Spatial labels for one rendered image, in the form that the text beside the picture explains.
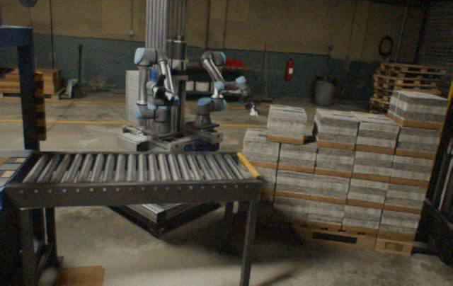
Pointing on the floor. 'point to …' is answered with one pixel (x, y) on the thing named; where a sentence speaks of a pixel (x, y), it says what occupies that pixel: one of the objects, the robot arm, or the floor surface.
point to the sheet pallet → (53, 77)
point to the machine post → (25, 54)
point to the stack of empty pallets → (405, 71)
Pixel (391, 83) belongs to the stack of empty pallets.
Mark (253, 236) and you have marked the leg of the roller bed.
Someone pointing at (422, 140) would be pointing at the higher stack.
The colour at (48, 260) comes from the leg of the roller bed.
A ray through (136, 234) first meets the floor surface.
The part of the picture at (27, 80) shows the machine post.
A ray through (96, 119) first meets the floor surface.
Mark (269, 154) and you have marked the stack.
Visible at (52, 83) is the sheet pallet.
